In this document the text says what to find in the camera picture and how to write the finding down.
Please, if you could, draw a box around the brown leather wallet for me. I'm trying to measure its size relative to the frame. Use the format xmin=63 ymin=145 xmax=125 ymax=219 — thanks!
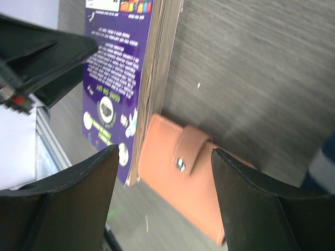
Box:
xmin=137 ymin=113 xmax=257 ymax=245

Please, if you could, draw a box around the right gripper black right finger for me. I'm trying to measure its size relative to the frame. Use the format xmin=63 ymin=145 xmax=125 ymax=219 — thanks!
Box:
xmin=211 ymin=149 xmax=334 ymax=250

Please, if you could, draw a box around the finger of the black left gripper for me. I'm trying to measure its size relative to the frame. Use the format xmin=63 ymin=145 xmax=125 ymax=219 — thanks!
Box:
xmin=1 ymin=15 xmax=98 ymax=109

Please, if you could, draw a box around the purple paperback book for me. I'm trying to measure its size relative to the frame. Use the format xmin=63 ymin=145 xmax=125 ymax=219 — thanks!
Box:
xmin=82 ymin=1 xmax=184 ymax=186

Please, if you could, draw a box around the blue student backpack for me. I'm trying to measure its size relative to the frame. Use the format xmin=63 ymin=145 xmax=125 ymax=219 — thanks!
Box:
xmin=300 ymin=132 xmax=334 ymax=195

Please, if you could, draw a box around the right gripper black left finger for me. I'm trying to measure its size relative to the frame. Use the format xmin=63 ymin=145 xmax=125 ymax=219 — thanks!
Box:
xmin=1 ymin=145 xmax=119 ymax=250

